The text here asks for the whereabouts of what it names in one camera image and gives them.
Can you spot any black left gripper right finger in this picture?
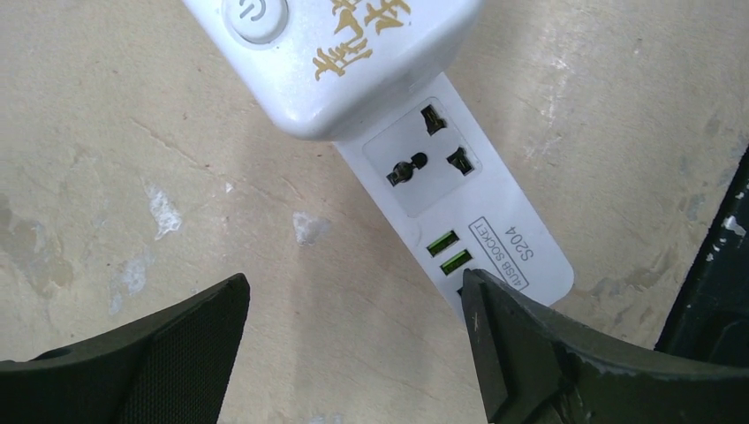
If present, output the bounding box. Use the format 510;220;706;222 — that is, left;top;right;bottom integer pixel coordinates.
460;269;748;423

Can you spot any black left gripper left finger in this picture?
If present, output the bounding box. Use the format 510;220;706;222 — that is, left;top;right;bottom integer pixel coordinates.
1;274;251;423

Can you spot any white USB power strip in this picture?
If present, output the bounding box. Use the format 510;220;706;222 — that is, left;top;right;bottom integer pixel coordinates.
337;75;574;314

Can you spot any white cube plug adapter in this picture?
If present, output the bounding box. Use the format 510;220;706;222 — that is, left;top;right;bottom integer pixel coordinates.
186;0;483;140

